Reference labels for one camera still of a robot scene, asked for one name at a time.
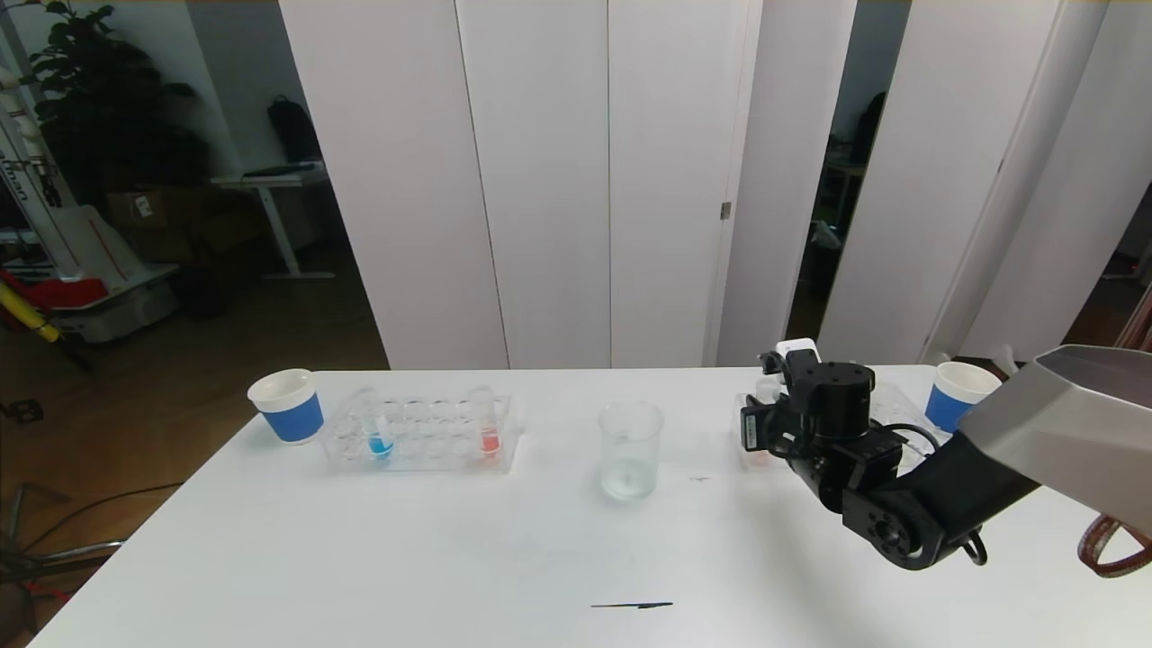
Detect black floor cable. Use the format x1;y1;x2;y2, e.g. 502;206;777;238
27;484;185;552

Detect white banner stand with lettering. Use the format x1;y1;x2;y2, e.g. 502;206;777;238
0;61;80;278

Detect black backpack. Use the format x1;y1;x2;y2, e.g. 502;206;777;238
267;95;321;165

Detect clear acrylic test tube rack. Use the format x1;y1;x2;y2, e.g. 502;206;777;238
732;382;937;471
320;391;524;474

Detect test tube with blue pigment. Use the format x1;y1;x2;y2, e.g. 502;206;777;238
356;387;396;461

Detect metal chair base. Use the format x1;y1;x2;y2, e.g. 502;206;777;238
0;486;127;631

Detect dark green potted plant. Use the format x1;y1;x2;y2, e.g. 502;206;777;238
16;0;211;215

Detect brown cardboard box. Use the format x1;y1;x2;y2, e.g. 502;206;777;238
105;188;215;264

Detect blue and white paper cup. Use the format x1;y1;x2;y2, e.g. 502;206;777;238
247;368;325;446
925;361;1003;435

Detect white standing desk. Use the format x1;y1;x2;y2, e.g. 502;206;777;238
211;166;337;282

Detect test tube with red pigment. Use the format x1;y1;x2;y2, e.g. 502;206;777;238
752;375;782;465
469;386;501;461

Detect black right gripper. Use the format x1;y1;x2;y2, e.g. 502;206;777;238
740;394;785;453

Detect white leaning board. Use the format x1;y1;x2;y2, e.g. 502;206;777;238
52;206;143;289

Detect red bag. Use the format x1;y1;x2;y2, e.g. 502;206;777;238
0;268;109;311

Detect clear glass beaker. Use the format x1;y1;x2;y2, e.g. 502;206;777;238
598;401;665;501

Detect brown ribbed strap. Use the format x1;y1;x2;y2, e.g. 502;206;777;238
1078;515;1152;579

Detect grey storage bin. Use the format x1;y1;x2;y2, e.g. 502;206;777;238
52;267;179;345

